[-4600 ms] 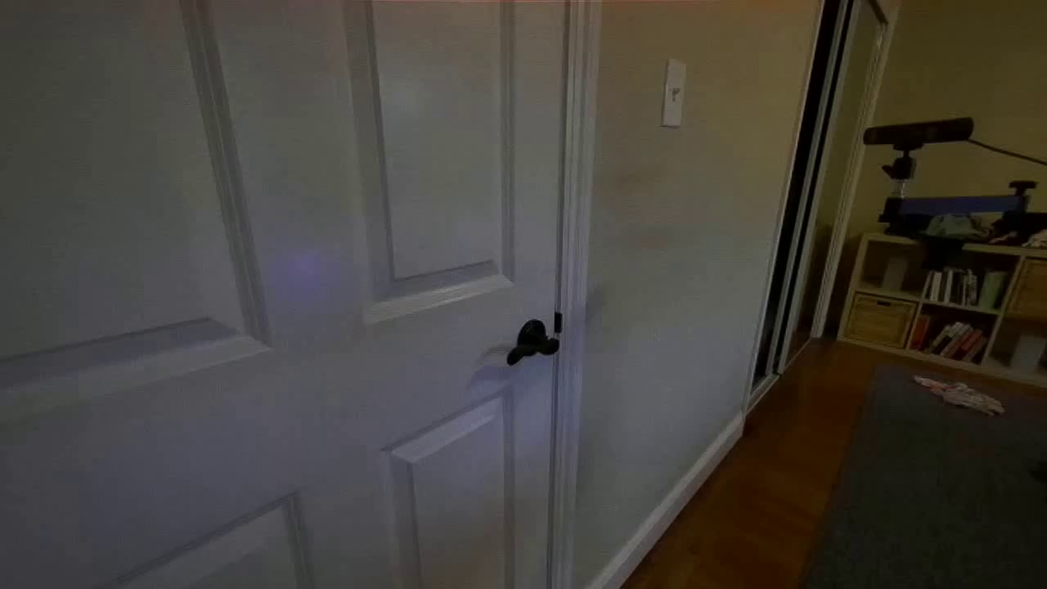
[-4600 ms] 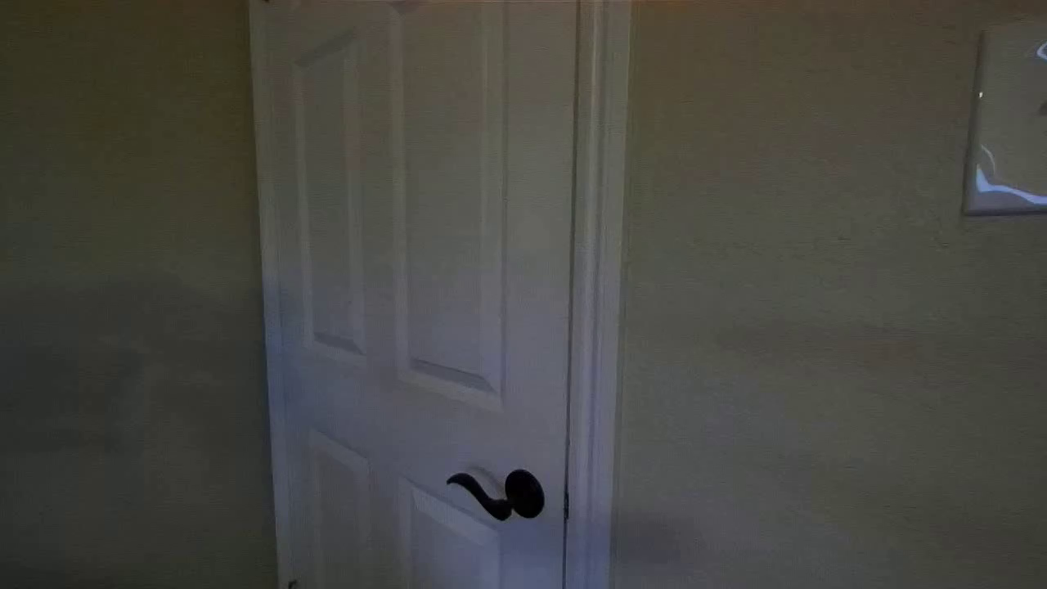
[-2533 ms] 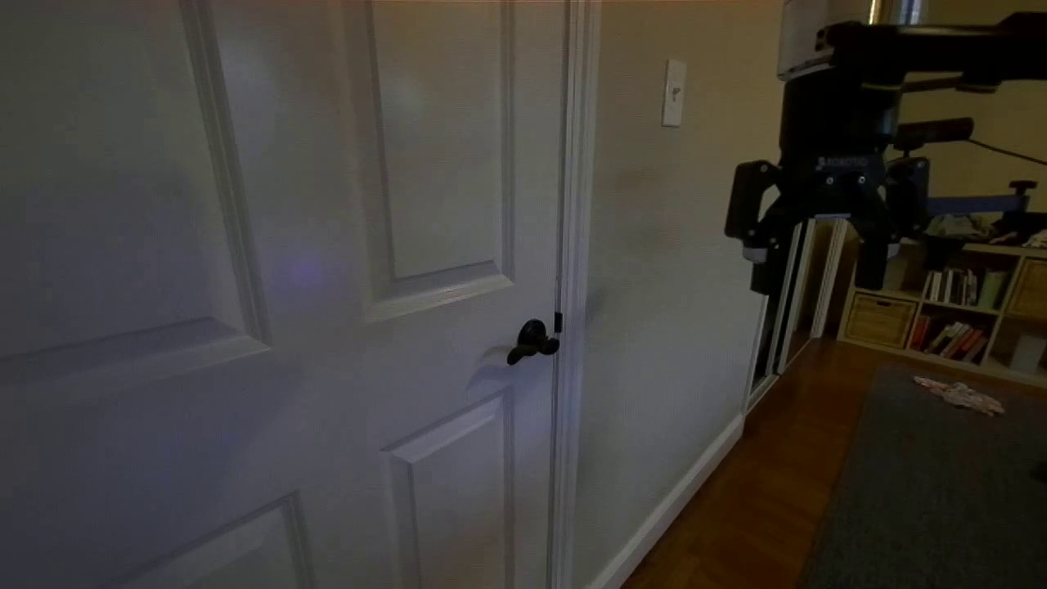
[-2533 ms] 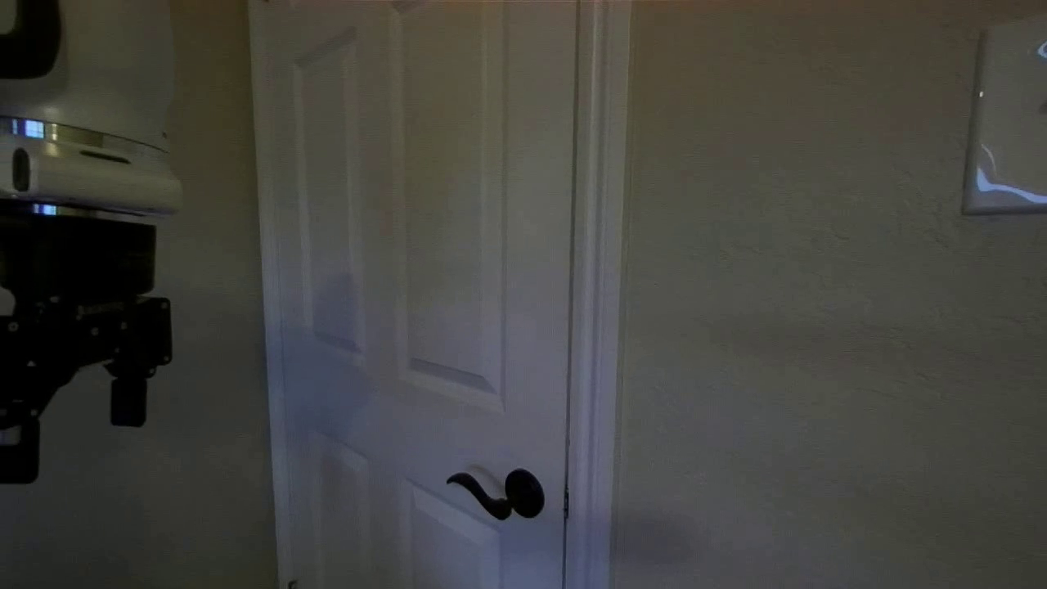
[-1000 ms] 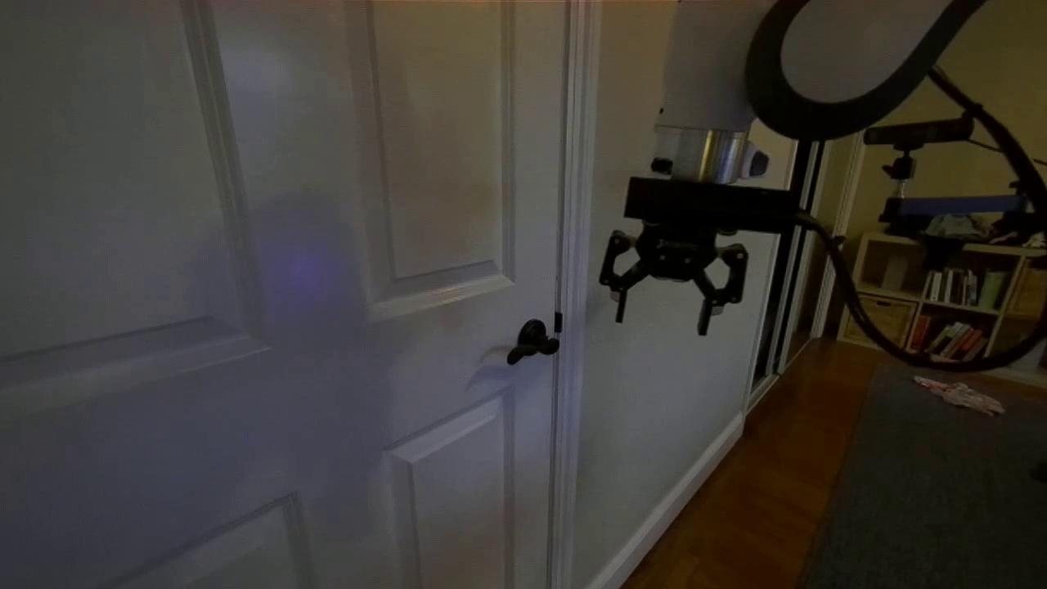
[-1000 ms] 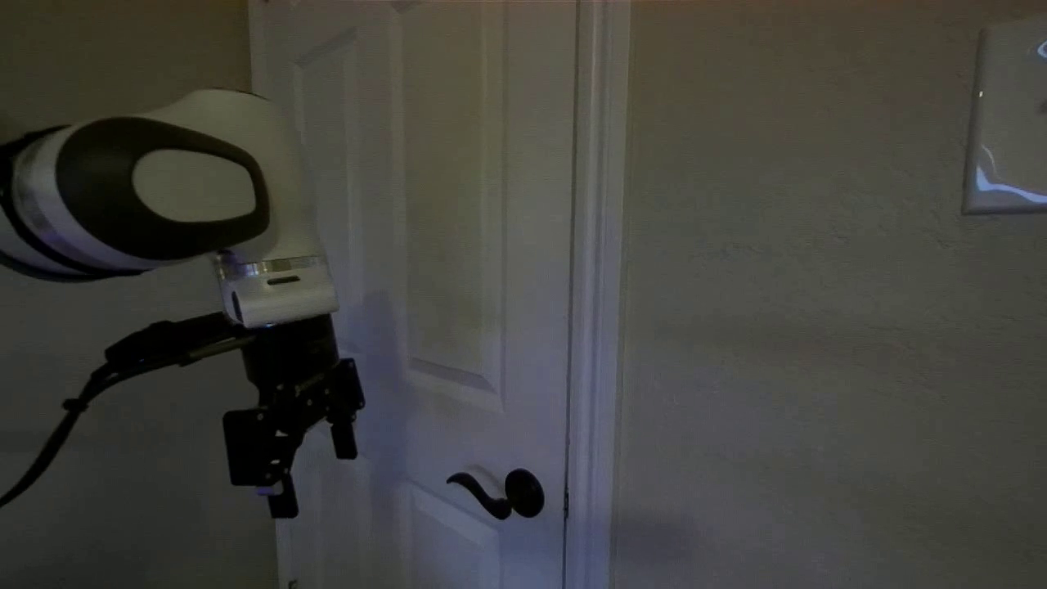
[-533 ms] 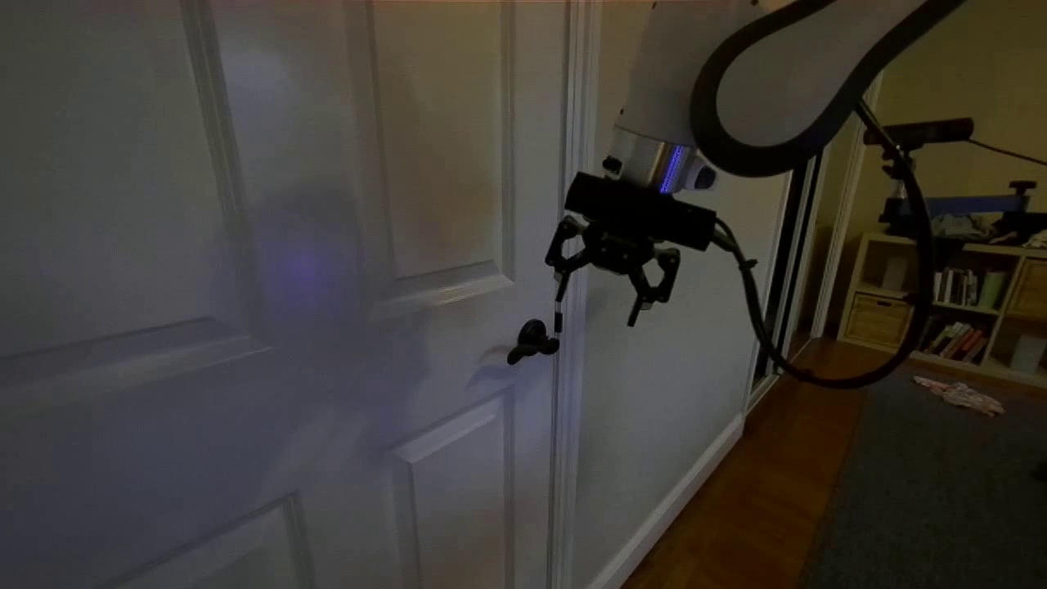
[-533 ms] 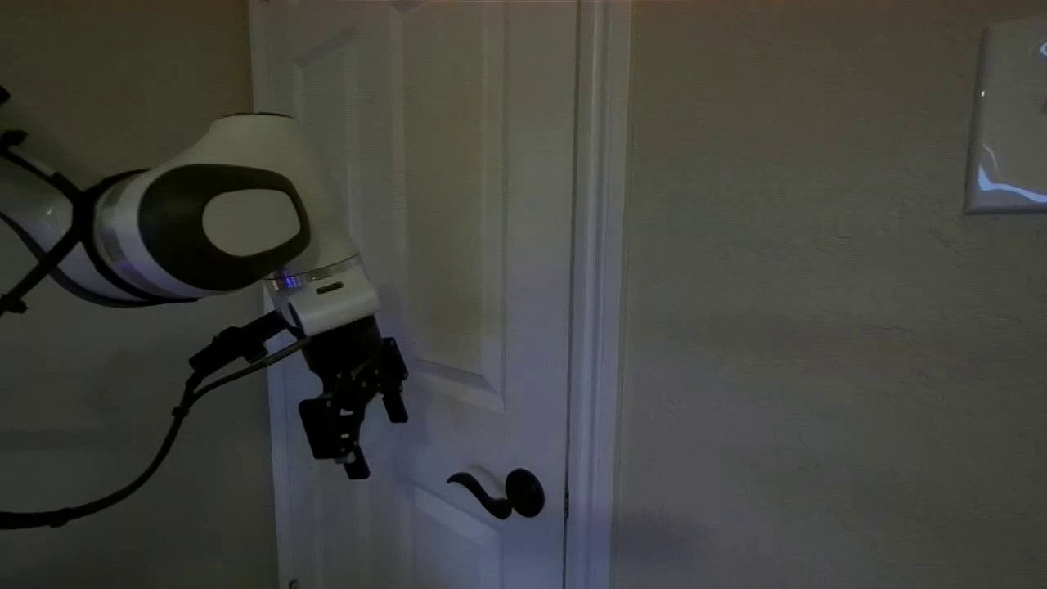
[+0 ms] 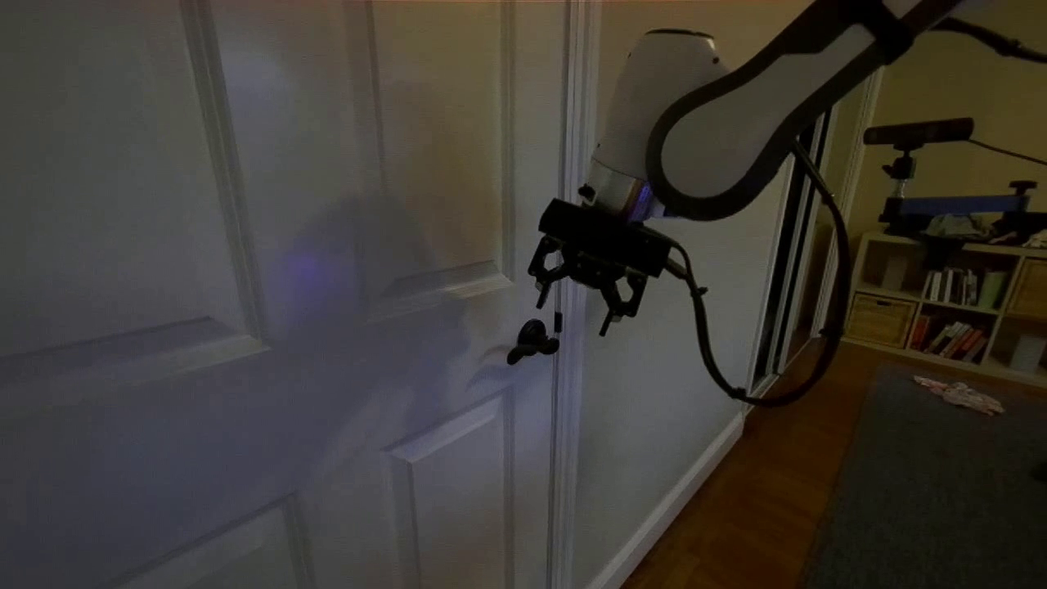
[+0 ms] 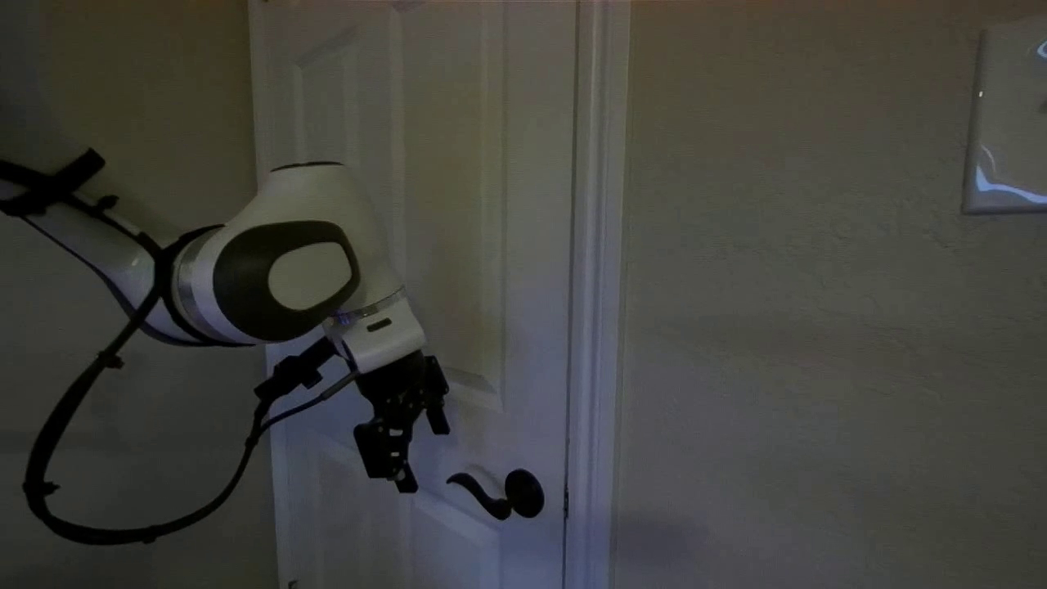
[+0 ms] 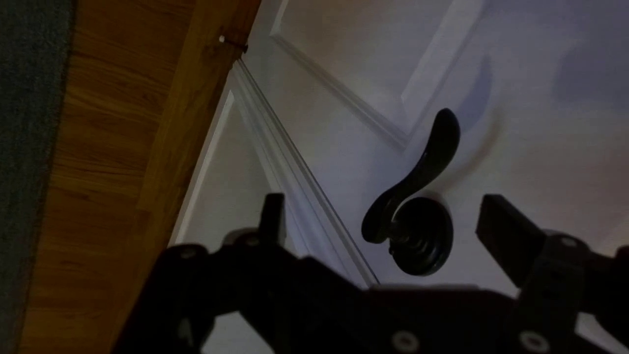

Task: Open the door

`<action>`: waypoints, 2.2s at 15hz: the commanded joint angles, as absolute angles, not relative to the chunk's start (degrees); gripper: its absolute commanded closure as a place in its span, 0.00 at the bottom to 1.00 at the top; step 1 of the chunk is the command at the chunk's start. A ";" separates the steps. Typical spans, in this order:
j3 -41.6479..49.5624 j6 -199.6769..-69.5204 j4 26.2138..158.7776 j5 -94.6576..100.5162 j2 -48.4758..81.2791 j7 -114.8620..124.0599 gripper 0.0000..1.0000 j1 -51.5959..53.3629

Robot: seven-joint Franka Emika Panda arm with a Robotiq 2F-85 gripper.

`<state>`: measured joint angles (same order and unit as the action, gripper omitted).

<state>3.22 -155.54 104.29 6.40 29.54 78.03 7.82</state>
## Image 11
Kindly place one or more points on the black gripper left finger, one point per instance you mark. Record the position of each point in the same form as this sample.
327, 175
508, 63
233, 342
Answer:
198, 287

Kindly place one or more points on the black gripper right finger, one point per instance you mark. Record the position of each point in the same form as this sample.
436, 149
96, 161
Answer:
557, 275

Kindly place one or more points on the white panel door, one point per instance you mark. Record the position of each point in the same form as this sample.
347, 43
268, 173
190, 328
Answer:
538, 98

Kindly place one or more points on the wooden table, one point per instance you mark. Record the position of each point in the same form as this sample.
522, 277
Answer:
119, 163

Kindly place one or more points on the dark green mat strip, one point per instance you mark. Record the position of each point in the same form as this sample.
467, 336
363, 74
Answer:
31, 129

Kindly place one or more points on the white door frame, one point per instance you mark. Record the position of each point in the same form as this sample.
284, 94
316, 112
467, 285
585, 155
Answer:
223, 182

